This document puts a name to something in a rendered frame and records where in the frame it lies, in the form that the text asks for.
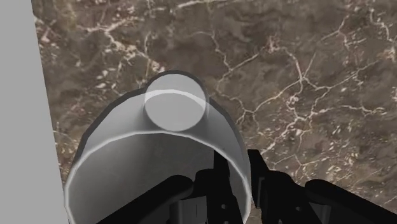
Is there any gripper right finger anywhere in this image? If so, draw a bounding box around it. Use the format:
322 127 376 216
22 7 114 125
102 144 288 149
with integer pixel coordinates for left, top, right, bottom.
247 149 397 224

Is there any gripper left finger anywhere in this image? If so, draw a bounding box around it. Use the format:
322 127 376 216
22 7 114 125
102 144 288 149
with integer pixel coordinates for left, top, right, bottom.
95 150 244 224

